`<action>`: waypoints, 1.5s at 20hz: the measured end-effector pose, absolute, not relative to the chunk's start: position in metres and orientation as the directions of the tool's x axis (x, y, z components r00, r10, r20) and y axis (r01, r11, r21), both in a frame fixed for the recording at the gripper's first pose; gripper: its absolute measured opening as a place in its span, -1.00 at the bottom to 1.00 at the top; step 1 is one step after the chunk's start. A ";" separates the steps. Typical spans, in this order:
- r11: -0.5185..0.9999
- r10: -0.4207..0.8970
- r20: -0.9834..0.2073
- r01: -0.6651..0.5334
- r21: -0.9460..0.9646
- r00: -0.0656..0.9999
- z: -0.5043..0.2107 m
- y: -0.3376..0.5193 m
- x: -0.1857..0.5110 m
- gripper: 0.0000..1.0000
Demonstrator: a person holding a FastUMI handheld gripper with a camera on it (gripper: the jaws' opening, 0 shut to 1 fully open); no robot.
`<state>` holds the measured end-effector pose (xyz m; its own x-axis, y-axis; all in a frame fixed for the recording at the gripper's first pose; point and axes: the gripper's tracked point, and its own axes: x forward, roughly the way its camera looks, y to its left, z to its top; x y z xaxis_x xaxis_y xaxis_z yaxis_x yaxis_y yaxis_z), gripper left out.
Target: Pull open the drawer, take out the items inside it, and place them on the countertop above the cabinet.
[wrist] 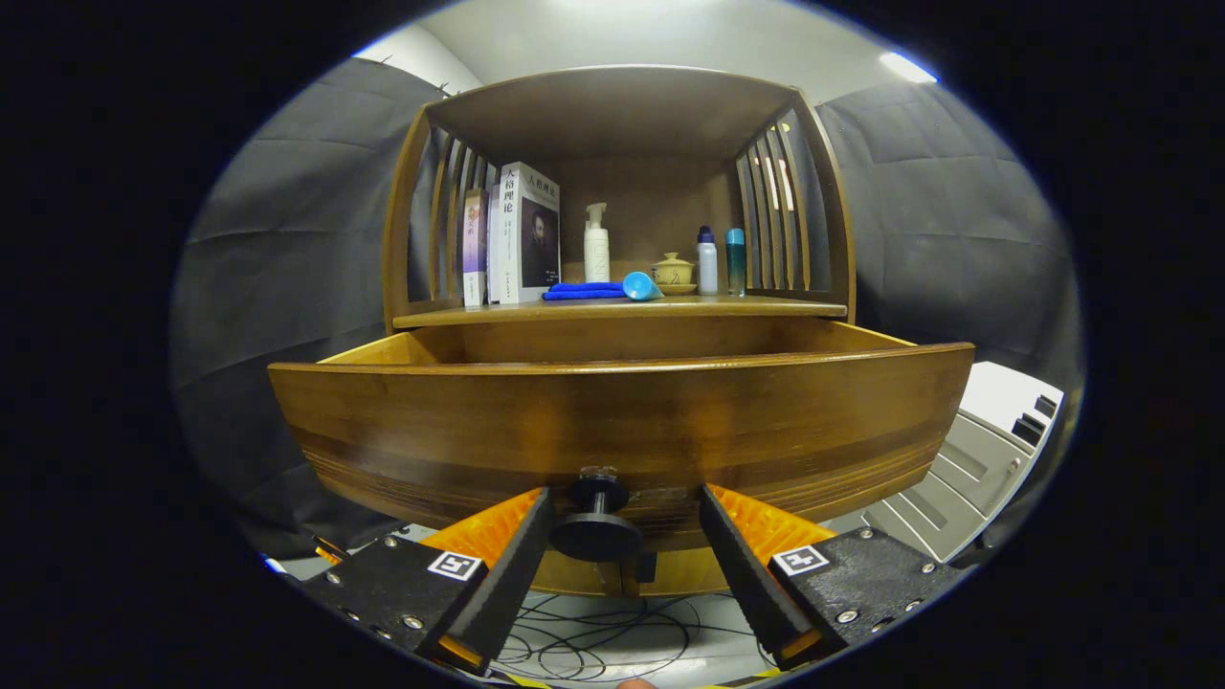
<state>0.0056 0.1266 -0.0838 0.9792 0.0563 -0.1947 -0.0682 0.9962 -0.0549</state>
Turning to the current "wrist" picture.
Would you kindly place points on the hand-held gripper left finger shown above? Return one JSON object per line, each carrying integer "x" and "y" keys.
{"x": 507, "y": 565}

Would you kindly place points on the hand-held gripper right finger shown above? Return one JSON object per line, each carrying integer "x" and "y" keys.
{"x": 746, "y": 569}

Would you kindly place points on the black round drawer knob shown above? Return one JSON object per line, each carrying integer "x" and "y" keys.
{"x": 595, "y": 536}

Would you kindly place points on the wooden drawer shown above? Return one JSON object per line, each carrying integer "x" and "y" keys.
{"x": 622, "y": 421}

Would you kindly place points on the blue white cosmetic tube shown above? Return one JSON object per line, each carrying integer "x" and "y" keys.
{"x": 638, "y": 286}

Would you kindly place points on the wooden countertop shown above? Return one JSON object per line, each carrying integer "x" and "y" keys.
{"x": 718, "y": 306}

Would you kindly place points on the wooden cabinet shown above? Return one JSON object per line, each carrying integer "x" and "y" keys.
{"x": 622, "y": 105}

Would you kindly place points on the blue folded cloth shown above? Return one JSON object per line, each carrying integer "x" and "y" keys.
{"x": 584, "y": 290}

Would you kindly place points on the white bottle blue cap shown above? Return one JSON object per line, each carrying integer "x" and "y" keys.
{"x": 706, "y": 268}

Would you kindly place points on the yellow lidded teacup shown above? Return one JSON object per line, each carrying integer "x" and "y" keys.
{"x": 673, "y": 273}

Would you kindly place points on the teal clear bottle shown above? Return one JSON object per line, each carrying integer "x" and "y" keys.
{"x": 735, "y": 263}

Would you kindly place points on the purple book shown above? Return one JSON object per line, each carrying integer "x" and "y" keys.
{"x": 475, "y": 249}

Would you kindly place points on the white pump bottle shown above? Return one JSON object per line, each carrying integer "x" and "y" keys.
{"x": 596, "y": 258}

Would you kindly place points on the white portrait book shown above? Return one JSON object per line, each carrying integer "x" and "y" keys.
{"x": 522, "y": 239}

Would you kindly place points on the small ceiling light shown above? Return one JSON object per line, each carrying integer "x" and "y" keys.
{"x": 907, "y": 67}

